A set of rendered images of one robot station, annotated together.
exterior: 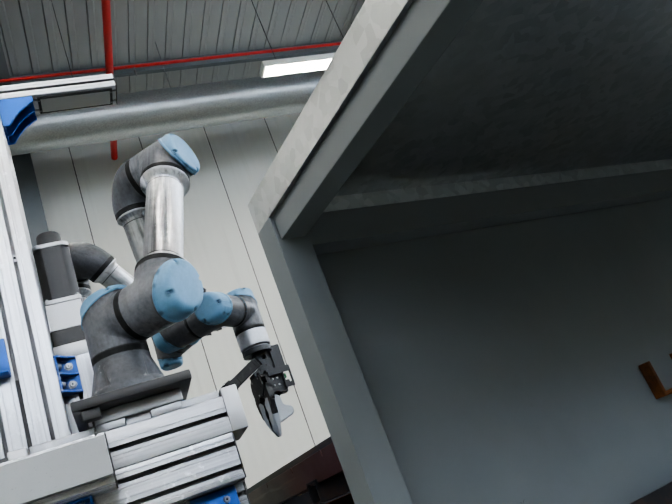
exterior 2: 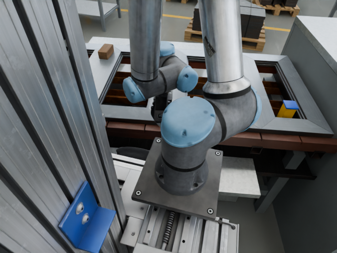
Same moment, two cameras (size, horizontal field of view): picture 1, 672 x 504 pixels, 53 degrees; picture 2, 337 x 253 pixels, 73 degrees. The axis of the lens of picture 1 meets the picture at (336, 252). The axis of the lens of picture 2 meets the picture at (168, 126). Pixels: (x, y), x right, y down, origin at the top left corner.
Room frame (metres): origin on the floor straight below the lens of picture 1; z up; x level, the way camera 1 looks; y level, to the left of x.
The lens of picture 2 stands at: (1.13, 0.82, 1.59)
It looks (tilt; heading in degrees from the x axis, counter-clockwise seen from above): 45 degrees down; 306
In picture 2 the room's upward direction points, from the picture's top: 2 degrees clockwise
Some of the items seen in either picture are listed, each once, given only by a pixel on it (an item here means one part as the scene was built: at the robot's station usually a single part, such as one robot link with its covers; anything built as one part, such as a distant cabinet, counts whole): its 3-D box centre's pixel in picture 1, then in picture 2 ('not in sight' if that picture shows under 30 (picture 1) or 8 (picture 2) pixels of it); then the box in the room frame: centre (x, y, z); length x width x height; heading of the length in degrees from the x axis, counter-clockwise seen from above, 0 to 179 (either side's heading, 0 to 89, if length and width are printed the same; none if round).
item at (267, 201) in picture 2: not in sight; (275, 184); (1.04, -0.21, 0.34); 0.06 x 0.06 x 0.68; 33
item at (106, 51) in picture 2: not in sight; (106, 51); (2.30, -0.05, 0.87); 0.12 x 0.06 x 0.05; 118
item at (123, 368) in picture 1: (125, 376); (182, 161); (1.32, 0.49, 1.09); 0.15 x 0.15 x 0.10
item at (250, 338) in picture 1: (253, 342); not in sight; (1.58, 0.27, 1.12); 0.08 x 0.08 x 0.05
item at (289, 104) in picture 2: not in sight; (290, 105); (1.18, -0.26, 0.88); 0.06 x 0.06 x 0.02; 33
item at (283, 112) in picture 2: not in sight; (282, 120); (1.18, -0.26, 0.78); 0.05 x 0.05 x 0.19; 33
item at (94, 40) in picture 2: not in sight; (162, 49); (2.20, -0.52, 0.74); 1.20 x 0.26 x 0.03; 33
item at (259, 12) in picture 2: not in sight; (227, 20); (2.67, -2.75, 0.23); 1.20 x 0.80 x 0.47; 22
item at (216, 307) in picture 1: (214, 312); (175, 76); (1.48, 0.32, 1.20); 0.11 x 0.11 x 0.08; 71
